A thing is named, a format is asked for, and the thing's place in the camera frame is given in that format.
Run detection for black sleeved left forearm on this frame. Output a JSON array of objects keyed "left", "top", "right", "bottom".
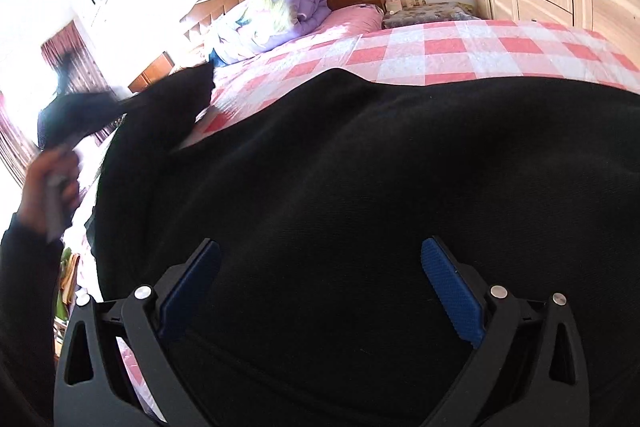
[{"left": 1, "top": 218, "right": 63, "bottom": 426}]

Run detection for pink pillow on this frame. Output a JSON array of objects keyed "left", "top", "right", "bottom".
[{"left": 312, "top": 4, "right": 384, "bottom": 40}]

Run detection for black pants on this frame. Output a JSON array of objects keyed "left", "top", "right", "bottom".
[{"left": 84, "top": 62, "right": 640, "bottom": 427}]

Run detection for person's left hand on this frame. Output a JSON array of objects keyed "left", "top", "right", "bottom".
[{"left": 16, "top": 146, "right": 80, "bottom": 237}]

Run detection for purple folded quilt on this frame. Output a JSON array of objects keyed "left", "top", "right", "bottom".
[{"left": 204, "top": 0, "right": 331, "bottom": 67}]

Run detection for pink checkered bed sheet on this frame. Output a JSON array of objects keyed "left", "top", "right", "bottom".
[{"left": 114, "top": 18, "right": 640, "bottom": 423}]

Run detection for brown wooden nightstand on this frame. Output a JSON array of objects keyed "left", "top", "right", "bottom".
[{"left": 128, "top": 52, "right": 175, "bottom": 93}]

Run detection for dark red curtain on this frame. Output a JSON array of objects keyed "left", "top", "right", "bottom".
[{"left": 1, "top": 22, "right": 110, "bottom": 186}]

